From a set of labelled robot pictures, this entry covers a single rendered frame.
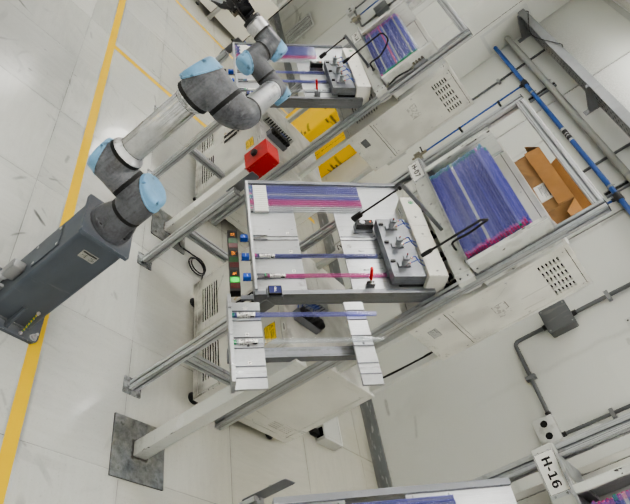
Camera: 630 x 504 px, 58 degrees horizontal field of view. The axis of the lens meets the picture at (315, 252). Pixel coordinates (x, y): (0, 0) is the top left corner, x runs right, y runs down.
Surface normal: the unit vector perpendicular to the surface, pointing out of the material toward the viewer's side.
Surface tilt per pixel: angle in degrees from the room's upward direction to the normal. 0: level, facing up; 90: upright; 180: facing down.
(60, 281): 90
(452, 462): 90
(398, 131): 90
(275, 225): 44
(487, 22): 90
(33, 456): 0
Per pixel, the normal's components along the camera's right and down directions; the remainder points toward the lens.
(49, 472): 0.78, -0.52
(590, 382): -0.61, -0.50
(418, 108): 0.14, 0.69
